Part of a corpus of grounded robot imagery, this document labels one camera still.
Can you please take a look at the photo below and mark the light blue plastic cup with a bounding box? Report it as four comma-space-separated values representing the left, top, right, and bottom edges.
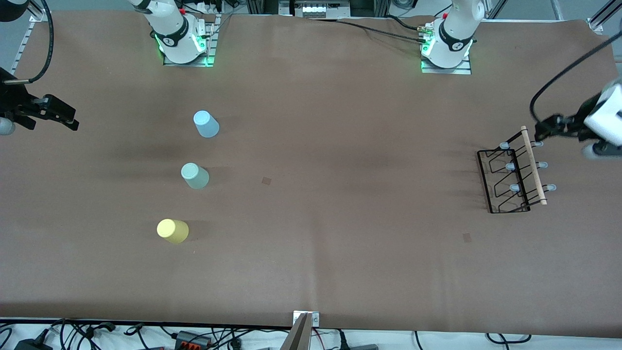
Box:
193, 111, 220, 138

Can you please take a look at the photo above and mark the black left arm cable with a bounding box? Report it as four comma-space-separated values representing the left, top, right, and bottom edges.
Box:
530, 30, 622, 123

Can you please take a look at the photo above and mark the black wire cup holder rack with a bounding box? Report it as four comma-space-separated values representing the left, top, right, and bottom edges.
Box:
477, 126, 556, 214

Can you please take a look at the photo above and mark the tangled black floor cable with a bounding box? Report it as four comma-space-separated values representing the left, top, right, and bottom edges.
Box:
51, 318, 118, 350

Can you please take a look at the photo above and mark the yellow plastic cup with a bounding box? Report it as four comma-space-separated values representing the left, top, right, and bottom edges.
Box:
157, 219, 189, 244

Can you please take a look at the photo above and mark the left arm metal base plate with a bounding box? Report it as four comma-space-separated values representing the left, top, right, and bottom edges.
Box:
421, 52, 472, 75

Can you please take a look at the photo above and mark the long black table cable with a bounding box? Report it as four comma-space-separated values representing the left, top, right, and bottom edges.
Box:
311, 18, 429, 45

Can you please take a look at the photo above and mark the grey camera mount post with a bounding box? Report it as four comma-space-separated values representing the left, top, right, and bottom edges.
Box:
280, 314, 313, 350

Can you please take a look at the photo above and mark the looped black floor cable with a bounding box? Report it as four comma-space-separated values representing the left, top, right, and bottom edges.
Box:
486, 332, 533, 344

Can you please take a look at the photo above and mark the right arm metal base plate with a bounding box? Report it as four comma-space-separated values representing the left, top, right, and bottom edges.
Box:
163, 15, 218, 67

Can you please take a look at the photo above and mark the white power strip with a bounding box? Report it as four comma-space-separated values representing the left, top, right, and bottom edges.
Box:
292, 0, 351, 18

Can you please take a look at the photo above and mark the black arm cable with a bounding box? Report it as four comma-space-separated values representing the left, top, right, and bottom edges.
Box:
5, 0, 54, 86
530, 30, 622, 123

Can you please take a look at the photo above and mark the short black table cable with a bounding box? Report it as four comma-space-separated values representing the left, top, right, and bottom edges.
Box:
384, 15, 428, 33

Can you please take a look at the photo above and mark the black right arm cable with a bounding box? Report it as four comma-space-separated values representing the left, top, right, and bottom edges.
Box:
5, 0, 54, 86

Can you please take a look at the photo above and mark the pale green plastic cup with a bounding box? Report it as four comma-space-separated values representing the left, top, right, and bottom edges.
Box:
181, 163, 210, 190

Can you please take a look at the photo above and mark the aluminium table edge rail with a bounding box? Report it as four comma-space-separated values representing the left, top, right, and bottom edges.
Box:
9, 15, 40, 74

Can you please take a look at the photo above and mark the brown table cover sheet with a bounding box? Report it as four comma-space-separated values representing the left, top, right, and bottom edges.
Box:
0, 10, 622, 337

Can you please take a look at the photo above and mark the black orange power adapter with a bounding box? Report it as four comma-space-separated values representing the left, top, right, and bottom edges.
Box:
175, 331, 212, 349

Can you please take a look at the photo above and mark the aluminium corner frame profile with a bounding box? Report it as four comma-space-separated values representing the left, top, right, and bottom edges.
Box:
587, 0, 622, 33

